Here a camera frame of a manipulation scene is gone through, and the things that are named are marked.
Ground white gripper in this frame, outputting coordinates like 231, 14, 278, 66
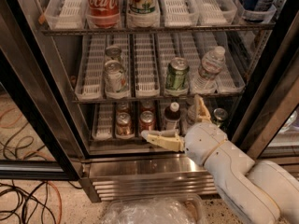
141, 94, 227, 166

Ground clear tray middle shelf centre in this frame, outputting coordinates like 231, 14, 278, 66
133, 34, 160, 97

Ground black floor cables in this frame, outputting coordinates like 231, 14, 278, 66
0, 121, 82, 224

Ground stainless steel display fridge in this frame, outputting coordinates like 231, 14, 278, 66
0, 0, 299, 203

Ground clear water bottle bottom shelf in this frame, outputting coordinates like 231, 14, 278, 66
186, 105, 196, 126

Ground clear tray top shelf right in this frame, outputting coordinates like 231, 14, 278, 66
195, 0, 237, 25

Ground clear tray middle shelf left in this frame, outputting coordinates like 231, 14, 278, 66
75, 35, 106, 101

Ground clear tray middle shelf right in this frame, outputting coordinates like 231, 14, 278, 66
192, 32, 245, 94

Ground green soda can middle shelf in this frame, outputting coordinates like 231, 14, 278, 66
165, 57, 190, 91

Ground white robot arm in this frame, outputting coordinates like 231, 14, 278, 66
141, 95, 299, 224

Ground orange floor cable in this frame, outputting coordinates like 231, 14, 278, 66
0, 106, 63, 224

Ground clear tray top shelf centre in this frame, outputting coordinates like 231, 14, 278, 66
160, 0, 199, 27

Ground white 7up can front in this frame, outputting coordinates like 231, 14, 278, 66
104, 60, 127, 93

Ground green can bottom shelf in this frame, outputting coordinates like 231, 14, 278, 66
213, 108, 228, 128

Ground brown can bottom rear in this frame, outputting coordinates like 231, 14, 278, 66
116, 102, 131, 114

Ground clear tray top shelf left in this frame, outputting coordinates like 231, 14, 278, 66
44, 0, 87, 30

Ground brown can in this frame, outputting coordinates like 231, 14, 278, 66
116, 102, 131, 114
116, 112, 133, 136

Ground red can bottom front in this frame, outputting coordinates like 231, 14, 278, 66
139, 111, 156, 131

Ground dark juice bottle white cap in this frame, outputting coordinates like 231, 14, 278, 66
164, 102, 180, 130

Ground red can bottom rear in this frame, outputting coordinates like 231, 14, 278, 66
140, 100, 155, 112

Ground clear water bottle shelf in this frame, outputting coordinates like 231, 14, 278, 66
186, 105, 196, 126
192, 46, 225, 92

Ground clear water bottle middle shelf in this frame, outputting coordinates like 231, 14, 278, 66
192, 46, 225, 92

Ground red Coca-Cola can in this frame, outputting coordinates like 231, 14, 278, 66
87, 0, 120, 28

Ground silver can behind 7up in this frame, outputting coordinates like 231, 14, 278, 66
105, 45, 121, 62

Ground clear plastic bin with bag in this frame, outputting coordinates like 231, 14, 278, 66
100, 194, 208, 224

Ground brown can bottom front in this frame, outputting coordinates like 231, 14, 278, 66
116, 112, 133, 136

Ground glass fridge door left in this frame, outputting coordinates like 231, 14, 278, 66
0, 0, 81, 180

